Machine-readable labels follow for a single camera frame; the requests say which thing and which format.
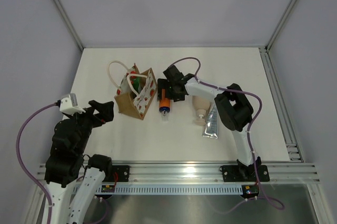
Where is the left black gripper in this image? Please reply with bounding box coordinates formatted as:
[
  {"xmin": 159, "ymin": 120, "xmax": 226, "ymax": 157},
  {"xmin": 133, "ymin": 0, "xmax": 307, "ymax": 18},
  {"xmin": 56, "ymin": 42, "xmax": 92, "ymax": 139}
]
[{"xmin": 66, "ymin": 100, "xmax": 113, "ymax": 154}]

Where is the orange blue spray bottle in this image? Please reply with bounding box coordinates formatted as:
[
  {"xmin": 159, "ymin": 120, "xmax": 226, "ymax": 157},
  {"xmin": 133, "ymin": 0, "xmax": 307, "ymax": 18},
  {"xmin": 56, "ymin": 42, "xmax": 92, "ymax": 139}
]
[{"xmin": 159, "ymin": 89, "xmax": 171, "ymax": 122}]

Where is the green dish soap bottle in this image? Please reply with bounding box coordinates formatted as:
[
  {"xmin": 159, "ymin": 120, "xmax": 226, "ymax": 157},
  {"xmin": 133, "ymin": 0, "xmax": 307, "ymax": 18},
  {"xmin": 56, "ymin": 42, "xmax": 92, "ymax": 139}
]
[{"xmin": 130, "ymin": 76, "xmax": 141, "ymax": 94}]

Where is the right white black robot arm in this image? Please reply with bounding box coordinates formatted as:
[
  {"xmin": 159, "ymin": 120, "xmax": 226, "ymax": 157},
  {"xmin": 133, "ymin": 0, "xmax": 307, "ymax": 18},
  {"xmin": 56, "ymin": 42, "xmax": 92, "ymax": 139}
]
[{"xmin": 157, "ymin": 65, "xmax": 261, "ymax": 181}]

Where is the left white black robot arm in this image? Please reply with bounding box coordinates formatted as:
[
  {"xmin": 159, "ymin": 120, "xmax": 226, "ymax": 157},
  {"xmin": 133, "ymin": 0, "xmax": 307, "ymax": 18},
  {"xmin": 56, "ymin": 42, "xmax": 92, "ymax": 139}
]
[{"xmin": 43, "ymin": 97, "xmax": 114, "ymax": 223}]

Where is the beige pump lotion bottle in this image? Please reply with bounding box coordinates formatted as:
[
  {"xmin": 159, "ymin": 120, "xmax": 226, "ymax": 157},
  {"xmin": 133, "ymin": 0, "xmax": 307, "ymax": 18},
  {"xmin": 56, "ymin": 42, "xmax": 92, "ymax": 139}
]
[{"xmin": 192, "ymin": 96, "xmax": 211, "ymax": 126}]

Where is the silver toothpaste tube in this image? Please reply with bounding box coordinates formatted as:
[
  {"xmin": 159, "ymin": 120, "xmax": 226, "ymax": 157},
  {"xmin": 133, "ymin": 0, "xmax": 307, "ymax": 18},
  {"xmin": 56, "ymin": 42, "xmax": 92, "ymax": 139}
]
[{"xmin": 202, "ymin": 103, "xmax": 218, "ymax": 139}]

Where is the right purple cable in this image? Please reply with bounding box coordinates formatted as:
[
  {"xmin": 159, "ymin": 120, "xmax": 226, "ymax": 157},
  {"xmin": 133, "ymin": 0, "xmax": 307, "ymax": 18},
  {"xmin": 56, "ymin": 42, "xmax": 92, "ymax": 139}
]
[{"xmin": 170, "ymin": 57, "xmax": 286, "ymax": 214}]

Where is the purple cable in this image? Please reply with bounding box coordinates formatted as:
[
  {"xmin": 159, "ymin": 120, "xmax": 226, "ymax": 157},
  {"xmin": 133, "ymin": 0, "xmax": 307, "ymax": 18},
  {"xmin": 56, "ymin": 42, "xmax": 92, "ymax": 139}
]
[
  {"xmin": 16, "ymin": 101, "xmax": 110, "ymax": 224},
  {"xmin": 170, "ymin": 57, "xmax": 286, "ymax": 214}
]

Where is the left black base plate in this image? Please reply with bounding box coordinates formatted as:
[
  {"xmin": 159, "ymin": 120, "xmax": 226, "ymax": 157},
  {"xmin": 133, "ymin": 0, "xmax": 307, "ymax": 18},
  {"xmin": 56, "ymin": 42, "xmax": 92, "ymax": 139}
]
[{"xmin": 103, "ymin": 165, "xmax": 130, "ymax": 182}]

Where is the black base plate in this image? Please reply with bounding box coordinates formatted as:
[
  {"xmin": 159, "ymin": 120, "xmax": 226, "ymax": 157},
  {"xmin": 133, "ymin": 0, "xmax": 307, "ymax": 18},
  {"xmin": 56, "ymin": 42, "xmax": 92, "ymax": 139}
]
[
  {"xmin": 220, "ymin": 157, "xmax": 270, "ymax": 182},
  {"xmin": 103, "ymin": 165, "xmax": 130, "ymax": 182}
]

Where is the white slotted cable duct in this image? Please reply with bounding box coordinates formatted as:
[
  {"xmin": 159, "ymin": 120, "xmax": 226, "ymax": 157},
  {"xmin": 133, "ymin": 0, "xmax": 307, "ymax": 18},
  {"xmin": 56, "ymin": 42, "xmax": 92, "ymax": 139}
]
[{"xmin": 71, "ymin": 184, "xmax": 244, "ymax": 196}]

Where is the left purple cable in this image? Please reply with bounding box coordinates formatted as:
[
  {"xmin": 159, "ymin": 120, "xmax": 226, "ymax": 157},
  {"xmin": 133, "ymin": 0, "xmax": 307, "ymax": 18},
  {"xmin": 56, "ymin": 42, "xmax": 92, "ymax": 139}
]
[{"xmin": 16, "ymin": 101, "xmax": 110, "ymax": 224}]

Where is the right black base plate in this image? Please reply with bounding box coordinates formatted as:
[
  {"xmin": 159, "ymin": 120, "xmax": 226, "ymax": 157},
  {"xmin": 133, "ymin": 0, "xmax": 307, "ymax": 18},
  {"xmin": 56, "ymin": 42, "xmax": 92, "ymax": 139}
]
[{"xmin": 220, "ymin": 157, "xmax": 270, "ymax": 182}]

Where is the left aluminium frame post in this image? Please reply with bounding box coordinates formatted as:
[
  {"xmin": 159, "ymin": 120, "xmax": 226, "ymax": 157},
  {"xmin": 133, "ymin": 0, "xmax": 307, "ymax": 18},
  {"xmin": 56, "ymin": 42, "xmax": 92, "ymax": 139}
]
[{"xmin": 51, "ymin": 0, "xmax": 85, "ymax": 52}]

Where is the aluminium frame post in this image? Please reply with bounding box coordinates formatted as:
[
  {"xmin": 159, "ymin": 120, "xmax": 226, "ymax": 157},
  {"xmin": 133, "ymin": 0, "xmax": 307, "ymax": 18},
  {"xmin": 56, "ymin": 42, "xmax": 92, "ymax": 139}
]
[
  {"xmin": 265, "ymin": 0, "xmax": 299, "ymax": 52},
  {"xmin": 51, "ymin": 0, "xmax": 85, "ymax": 52}
]

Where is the right side aluminium rail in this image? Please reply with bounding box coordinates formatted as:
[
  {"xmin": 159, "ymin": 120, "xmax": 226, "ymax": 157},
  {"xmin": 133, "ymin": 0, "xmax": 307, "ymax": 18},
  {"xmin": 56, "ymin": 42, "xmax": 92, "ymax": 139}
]
[{"xmin": 259, "ymin": 47, "xmax": 304, "ymax": 162}]

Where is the aluminium mounting rail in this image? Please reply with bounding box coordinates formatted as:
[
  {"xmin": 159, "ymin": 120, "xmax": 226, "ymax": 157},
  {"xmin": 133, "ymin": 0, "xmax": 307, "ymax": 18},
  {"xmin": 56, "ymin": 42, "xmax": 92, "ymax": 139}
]
[{"xmin": 114, "ymin": 161, "xmax": 320, "ymax": 185}]

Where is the right aluminium frame post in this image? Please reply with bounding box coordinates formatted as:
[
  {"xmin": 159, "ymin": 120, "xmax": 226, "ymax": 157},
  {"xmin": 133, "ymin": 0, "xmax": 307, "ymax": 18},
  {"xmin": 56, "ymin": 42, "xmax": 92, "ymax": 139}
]
[{"xmin": 265, "ymin": 0, "xmax": 299, "ymax": 52}]

